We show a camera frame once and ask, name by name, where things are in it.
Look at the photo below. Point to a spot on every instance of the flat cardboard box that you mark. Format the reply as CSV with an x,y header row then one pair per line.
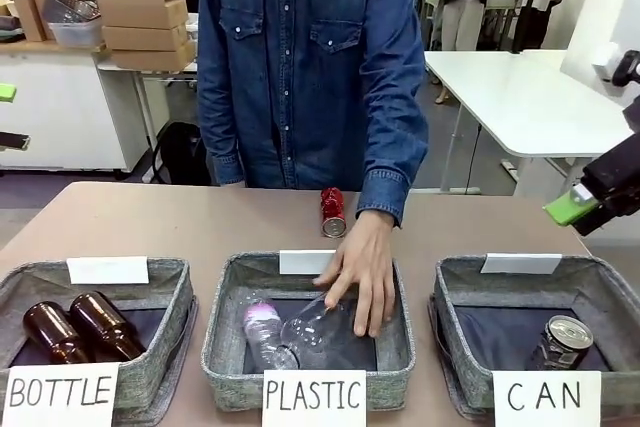
x,y
145,38
155,58

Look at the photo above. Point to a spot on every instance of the black crushed can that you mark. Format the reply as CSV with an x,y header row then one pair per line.
x,y
562,344

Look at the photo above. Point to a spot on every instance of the grey fabric basket plastic label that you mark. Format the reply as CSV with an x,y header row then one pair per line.
x,y
225,347

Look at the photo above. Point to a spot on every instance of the black tripod pole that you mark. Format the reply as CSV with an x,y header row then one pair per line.
x,y
530,7

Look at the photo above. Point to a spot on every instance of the clear plastic bottle pink label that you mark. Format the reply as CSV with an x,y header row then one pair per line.
x,y
265,332

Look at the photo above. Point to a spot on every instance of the person in denim shirt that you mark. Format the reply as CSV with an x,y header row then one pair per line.
x,y
300,72

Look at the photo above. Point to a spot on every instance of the person's left forearm denim sleeve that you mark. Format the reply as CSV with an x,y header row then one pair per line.
x,y
395,147

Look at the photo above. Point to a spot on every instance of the grey fabric basket can label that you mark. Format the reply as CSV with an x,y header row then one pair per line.
x,y
450,347

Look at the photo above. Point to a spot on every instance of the white cabinet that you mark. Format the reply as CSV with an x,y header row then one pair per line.
x,y
60,107

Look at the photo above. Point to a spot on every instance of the black backpack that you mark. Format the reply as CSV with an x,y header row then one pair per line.
x,y
182,157

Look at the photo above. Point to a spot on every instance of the small cardboard box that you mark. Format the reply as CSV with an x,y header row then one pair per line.
x,y
30,17

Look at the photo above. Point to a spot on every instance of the blank white card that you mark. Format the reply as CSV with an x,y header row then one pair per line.
x,y
107,270
305,262
520,263

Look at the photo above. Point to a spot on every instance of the white paper sign PLASTIC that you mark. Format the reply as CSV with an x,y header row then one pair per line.
x,y
314,397

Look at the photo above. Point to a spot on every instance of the person's right forearm denim sleeve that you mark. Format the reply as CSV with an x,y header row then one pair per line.
x,y
222,137

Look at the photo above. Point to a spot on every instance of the white table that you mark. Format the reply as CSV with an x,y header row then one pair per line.
x,y
510,97

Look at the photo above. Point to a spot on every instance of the crushed red can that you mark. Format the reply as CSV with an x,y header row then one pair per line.
x,y
333,212

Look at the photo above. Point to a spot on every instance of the white paper sign BOTTLE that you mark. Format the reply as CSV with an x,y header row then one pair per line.
x,y
60,392

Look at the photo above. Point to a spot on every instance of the clear plastic bottle blue cap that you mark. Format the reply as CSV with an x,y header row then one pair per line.
x,y
310,327

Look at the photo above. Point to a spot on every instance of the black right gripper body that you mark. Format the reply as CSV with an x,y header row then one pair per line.
x,y
617,177

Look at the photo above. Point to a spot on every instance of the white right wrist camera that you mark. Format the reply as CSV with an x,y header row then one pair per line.
x,y
612,64

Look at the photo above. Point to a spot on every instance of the clear plastic bin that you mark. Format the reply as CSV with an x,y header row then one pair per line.
x,y
75,22

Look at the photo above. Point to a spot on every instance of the person's left hand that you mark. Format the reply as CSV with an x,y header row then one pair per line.
x,y
367,267

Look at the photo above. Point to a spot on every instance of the white paper sign CAN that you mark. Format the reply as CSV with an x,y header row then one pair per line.
x,y
545,397

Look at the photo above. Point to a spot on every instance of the grey fabric basket bottle label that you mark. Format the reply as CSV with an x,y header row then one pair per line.
x,y
165,372

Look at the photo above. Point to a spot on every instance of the brown glass bottle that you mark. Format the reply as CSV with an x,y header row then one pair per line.
x,y
55,334
107,327

